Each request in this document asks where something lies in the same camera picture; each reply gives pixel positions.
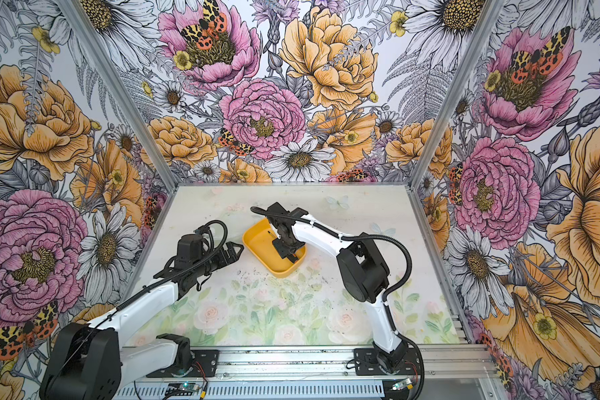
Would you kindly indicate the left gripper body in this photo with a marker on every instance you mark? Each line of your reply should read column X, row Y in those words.
column 213, row 260

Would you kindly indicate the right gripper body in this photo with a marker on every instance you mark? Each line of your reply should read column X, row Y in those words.
column 290, row 239

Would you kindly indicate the yellow plastic bin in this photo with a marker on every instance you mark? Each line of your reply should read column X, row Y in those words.
column 259, row 241

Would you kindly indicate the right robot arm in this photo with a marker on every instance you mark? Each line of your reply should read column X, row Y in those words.
column 363, row 269

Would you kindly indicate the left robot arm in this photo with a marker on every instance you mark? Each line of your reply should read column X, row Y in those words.
column 92, row 361

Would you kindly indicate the green circuit board left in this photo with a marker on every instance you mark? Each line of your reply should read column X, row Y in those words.
column 183, row 389

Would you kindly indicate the green circuit board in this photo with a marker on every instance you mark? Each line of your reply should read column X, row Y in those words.
column 405, row 384
column 183, row 389

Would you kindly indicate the green circuit board right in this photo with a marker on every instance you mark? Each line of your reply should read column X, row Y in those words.
column 405, row 384

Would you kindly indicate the aluminium mounting rail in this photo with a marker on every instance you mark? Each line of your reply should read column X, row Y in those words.
column 292, row 363

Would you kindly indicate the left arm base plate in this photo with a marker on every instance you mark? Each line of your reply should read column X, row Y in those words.
column 195, row 362

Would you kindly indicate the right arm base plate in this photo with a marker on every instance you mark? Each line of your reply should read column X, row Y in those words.
column 376, row 362

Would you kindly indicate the white slotted cable duct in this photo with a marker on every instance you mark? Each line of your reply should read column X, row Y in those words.
column 361, row 389

